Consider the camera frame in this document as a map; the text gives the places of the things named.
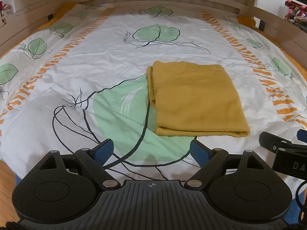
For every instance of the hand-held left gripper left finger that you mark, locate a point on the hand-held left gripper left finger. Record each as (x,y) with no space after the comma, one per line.
(104,151)

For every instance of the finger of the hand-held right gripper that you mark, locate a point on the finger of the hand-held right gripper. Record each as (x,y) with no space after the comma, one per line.
(302,136)
(273,140)

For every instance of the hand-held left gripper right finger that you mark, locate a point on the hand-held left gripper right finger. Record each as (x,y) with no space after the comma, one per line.
(199,152)

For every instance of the mustard yellow knit garment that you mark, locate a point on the mustard yellow knit garment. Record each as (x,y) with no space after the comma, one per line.
(194,98)

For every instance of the pile of colourful clothes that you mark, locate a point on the pile of colourful clothes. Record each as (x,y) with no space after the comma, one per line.
(297,14)

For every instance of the white leaf print duvet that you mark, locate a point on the white leaf print duvet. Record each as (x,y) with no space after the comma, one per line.
(96,76)

